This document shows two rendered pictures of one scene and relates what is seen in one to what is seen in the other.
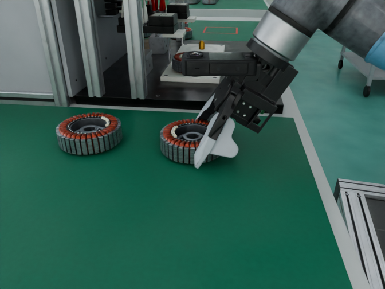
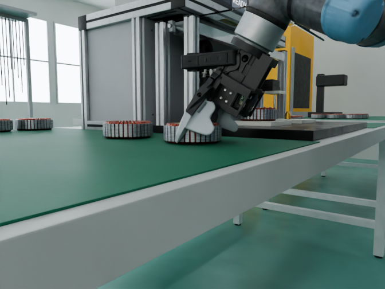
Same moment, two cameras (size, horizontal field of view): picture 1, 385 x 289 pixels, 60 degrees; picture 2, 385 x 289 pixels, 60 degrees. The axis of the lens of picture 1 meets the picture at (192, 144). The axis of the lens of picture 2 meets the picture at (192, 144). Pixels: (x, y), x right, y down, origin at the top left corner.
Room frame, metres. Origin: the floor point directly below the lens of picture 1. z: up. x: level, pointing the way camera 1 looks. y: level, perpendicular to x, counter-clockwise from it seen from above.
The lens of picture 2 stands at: (-0.05, -0.32, 0.81)
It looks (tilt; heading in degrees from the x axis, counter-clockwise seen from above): 6 degrees down; 30
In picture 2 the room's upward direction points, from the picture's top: straight up
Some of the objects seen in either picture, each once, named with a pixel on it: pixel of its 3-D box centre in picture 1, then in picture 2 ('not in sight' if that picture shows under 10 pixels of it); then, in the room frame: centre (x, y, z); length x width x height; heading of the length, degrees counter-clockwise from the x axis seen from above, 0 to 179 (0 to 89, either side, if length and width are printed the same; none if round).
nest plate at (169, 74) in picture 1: (193, 71); (257, 122); (0.90, 0.00, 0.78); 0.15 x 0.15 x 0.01; 83
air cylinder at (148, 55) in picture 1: (140, 62); not in sight; (0.92, 0.14, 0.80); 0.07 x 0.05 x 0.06; 173
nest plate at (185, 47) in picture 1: (201, 50); (287, 120); (1.14, -0.03, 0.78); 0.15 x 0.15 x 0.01; 83
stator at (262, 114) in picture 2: (193, 62); (257, 114); (0.90, 0.00, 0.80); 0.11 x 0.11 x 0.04
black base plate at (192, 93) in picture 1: (192, 65); (269, 127); (1.02, 0.00, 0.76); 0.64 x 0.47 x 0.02; 173
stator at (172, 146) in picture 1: (192, 140); (192, 132); (0.52, 0.00, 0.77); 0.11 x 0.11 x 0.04
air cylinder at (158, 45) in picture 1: (158, 43); not in sight; (1.16, 0.11, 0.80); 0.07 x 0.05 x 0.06; 173
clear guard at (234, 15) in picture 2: not in sight; (252, 30); (0.87, 0.01, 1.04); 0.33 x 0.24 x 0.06; 83
